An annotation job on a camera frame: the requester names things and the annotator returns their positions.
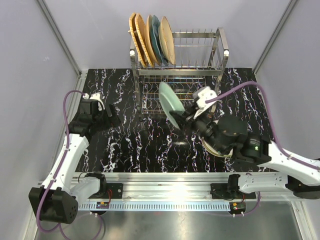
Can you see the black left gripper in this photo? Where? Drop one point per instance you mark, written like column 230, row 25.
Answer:
column 111, row 122

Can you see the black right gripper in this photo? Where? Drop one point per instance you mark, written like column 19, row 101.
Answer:
column 185, row 120

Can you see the pale green bottom plate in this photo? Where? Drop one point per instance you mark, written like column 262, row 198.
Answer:
column 169, row 102

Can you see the teal scalloped plate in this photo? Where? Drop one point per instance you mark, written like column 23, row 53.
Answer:
column 156, row 27

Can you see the cream yellow bird plate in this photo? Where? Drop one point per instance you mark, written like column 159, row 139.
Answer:
column 167, row 40

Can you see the woven bamboo tray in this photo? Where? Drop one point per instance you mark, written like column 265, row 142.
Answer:
column 140, row 26
column 134, row 34

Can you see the cream bird painted plate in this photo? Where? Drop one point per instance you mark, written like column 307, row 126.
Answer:
column 150, row 46

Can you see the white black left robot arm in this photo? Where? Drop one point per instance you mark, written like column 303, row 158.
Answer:
column 56, row 200

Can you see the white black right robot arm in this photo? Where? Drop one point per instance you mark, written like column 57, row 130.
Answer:
column 229, row 135

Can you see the stainless steel dish rack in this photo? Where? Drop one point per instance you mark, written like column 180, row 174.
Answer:
column 199, row 55

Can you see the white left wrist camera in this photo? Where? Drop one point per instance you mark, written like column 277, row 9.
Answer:
column 96, row 97

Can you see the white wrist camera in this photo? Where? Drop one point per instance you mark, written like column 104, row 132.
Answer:
column 204, row 99
column 96, row 97

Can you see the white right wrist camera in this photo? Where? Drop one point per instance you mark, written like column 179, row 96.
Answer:
column 204, row 99

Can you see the white slotted cable duct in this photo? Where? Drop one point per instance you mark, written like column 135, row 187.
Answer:
column 139, row 206

